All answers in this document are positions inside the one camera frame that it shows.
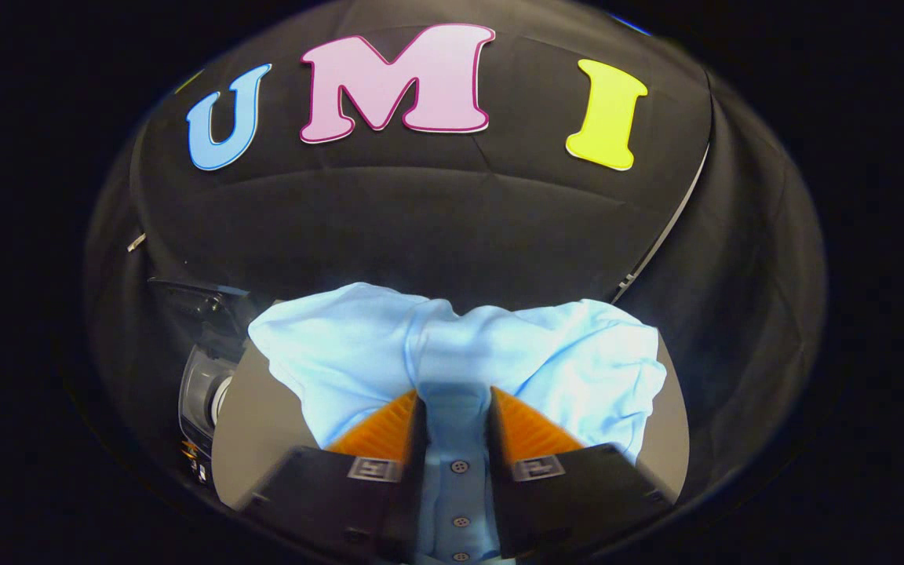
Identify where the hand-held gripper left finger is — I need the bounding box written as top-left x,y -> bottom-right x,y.
236,389 -> 430,565

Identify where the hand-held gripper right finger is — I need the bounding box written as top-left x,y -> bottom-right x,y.
487,385 -> 676,563

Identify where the light blue shirt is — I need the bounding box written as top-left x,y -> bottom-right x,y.
248,282 -> 669,565

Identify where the black backdrop cloth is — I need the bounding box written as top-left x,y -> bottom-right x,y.
83,0 -> 828,550

